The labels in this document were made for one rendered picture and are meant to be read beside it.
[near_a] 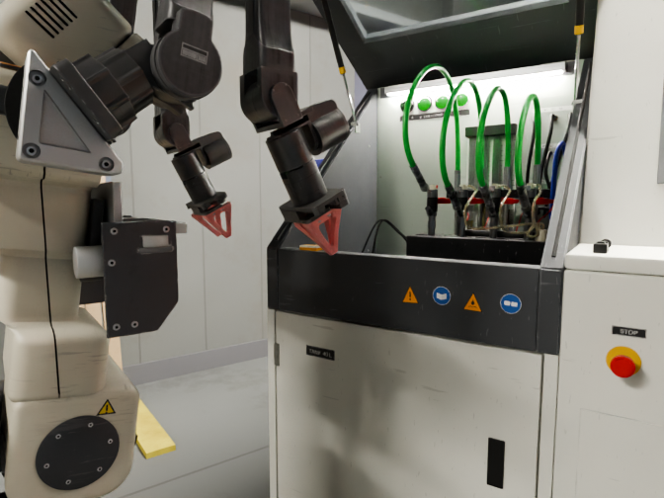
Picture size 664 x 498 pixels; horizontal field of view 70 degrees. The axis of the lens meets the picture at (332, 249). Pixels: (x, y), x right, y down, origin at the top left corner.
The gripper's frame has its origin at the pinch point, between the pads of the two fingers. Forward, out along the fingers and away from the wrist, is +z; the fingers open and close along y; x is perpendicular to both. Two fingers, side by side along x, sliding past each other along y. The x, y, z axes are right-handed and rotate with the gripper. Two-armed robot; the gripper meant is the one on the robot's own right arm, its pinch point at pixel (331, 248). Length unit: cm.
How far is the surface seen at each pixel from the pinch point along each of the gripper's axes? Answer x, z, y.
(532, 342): -24.4, 33.5, -13.4
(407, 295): -19.0, 24.1, 10.3
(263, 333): -55, 122, 220
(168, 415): 25, 99, 169
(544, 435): -17, 50, -16
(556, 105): -91, 8, 11
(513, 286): -27.9, 23.7, -9.9
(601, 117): -71, 7, -10
